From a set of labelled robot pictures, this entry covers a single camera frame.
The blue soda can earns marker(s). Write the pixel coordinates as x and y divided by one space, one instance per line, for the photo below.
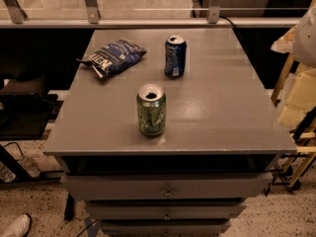
175 56

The black side table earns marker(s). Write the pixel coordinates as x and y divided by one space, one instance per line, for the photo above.
25 109

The clear plastic bottle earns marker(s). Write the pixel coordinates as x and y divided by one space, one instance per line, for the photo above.
30 166

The metal railing beam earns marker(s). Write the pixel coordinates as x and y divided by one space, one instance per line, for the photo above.
189 23

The white shoe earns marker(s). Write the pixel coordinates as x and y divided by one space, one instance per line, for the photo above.
19 227

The grey drawer cabinet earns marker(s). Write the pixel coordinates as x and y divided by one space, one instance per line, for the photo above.
217 149

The green soda can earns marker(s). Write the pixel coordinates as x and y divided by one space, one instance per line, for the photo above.
151 109

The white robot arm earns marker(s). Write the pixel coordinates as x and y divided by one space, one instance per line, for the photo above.
304 43

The blue chip bag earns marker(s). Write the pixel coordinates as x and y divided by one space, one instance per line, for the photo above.
114 57

